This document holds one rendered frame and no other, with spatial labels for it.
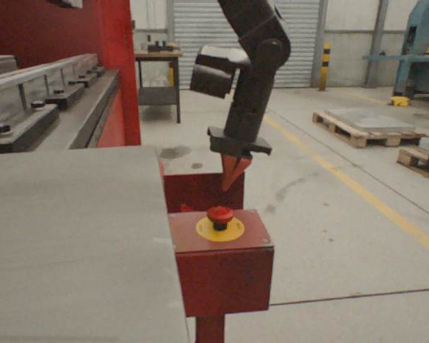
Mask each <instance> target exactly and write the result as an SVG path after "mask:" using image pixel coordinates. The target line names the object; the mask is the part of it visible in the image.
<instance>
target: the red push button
mask: <svg viewBox="0 0 429 343"><path fill-rule="evenodd" d="M233 216H234V214H233V211H232V210H231V209H230V208H228V207H224V206H216V207H212V208H210V209H209V210H208V211H207V217H208V219H209V220H210V221H211V222H212V223H213V229H214V230H215V231H219V232H222V231H224V230H226V229H227V223H228V222H230V221H232V218H233Z"/></svg>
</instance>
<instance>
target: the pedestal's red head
mask: <svg viewBox="0 0 429 343"><path fill-rule="evenodd" d="M245 175H246V172H245V171H244V172H242V173H241V174H240V175H239V176H238V177H237V178H236V179H235V180H234V181H233V182H232V184H231V185H230V187H229V188H228V190H227V191H223V190H222V172H210V173H193V174H165V175H164V178H165V203H166V207H167V214H168V220H169V227H170V231H171V236H172V243H173V247H174V252H175V256H176V260H177V268H178V272H179V280H180V284H181V289H182V296H183V301H184V308H185V313H186V317H187V318H192V317H207V316H216V315H224V314H240V313H249V312H265V311H268V310H269V308H270V295H271V288H272V273H273V265H274V258H275V248H274V246H275V244H274V242H273V240H272V238H271V237H270V235H269V233H268V231H267V229H266V227H265V225H264V223H263V221H262V218H261V216H260V215H259V213H258V211H257V209H244V201H245ZM216 206H224V207H228V208H230V209H231V210H232V211H233V214H234V216H233V217H234V218H236V219H238V220H239V221H241V222H242V223H243V225H244V227H245V231H244V233H243V235H242V236H241V237H239V238H238V239H234V240H232V241H228V242H214V241H210V240H207V239H205V238H203V237H201V236H200V235H199V234H198V233H197V230H196V226H197V223H198V222H199V221H201V220H202V219H203V218H205V217H207V211H208V210H209V209H210V208H212V207H216Z"/></svg>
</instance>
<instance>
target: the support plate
mask: <svg viewBox="0 0 429 343"><path fill-rule="evenodd" d="M0 343H191V341H190V336H189V329H188V325H187V317H186V313H185V308H184V301H183V296H182V289H181V284H180V280H179V272H178V268H177V260H176V256H175V252H174V247H173V243H172V236H171V231H170V227H169V220H168V214H167V207H166V203H165V198H164V191H163V186H162V179H161V174H160V170H159V162H158V158H157V150H156V146H155V145H153V144H152V145H140V146H116V147H103V148H91V149H67V150H61V151H44V152H32V153H19V154H0Z"/></svg>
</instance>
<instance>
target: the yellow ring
mask: <svg viewBox="0 0 429 343"><path fill-rule="evenodd" d="M196 230H197V233H198V234H199V235H200V236H201V237H203V238H205V239H207V240H210V241H214V242H228V241H232V240H234V239H238V238H239V237H241V236H242V235H243V233H244V231H245V227H244V225H243V223H242V222H241V221H239V220H238V219H236V218H234V217H233V218H232V221H230V222H228V223H227V229H226V230H224V231H222V232H219V231H215V230H214V229H213V223H212V222H211V221H210V220H209V219H208V217H205V218H203V219H202V220H201V221H199V222H198V223H197V226H196Z"/></svg>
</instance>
